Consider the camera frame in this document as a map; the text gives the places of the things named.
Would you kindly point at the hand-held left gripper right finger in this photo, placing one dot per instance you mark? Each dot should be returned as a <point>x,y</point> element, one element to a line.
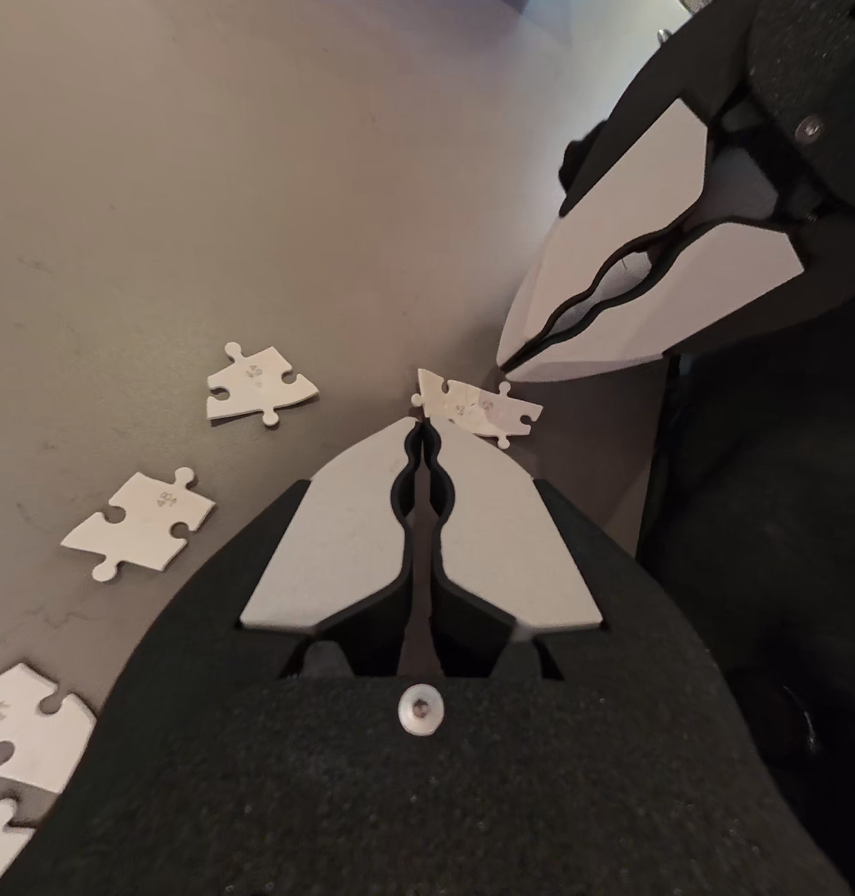
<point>518,546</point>

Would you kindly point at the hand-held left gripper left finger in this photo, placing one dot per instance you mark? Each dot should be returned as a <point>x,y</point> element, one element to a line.
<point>330,546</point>

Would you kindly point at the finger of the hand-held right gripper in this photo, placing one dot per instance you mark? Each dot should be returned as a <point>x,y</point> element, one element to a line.
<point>623,189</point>
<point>693,287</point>

